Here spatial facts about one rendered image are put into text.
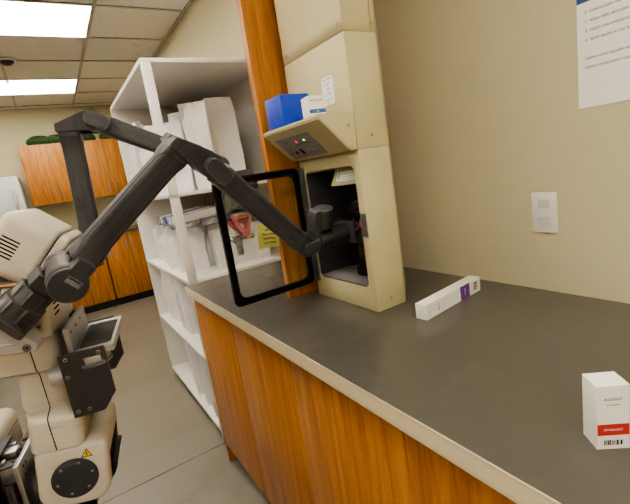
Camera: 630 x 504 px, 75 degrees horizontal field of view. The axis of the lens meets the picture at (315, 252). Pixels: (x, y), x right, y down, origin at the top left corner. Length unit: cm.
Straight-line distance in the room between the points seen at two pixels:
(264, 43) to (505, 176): 87
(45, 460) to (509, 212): 141
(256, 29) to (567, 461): 136
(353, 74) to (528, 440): 91
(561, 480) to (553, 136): 89
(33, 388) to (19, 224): 40
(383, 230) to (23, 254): 90
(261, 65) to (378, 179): 56
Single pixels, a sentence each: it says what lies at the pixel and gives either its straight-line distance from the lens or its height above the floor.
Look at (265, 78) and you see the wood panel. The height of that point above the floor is 169.
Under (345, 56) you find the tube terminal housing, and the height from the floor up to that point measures 165.
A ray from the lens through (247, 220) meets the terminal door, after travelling 130.
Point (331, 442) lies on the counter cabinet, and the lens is 116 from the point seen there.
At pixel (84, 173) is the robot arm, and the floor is 146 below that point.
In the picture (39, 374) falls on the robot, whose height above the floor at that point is 99.
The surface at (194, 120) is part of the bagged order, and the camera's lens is 233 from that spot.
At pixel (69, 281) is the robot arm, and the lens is 96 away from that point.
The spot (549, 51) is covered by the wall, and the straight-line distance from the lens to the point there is 132.
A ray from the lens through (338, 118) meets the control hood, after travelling 113.
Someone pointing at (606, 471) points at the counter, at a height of 94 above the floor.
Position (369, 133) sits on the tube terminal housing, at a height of 145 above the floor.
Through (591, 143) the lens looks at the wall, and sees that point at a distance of 127.
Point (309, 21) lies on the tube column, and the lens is 133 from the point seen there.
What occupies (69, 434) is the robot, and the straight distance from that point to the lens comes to 125.
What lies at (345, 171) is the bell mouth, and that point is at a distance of 126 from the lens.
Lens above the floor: 138
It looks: 11 degrees down
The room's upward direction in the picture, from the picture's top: 9 degrees counter-clockwise
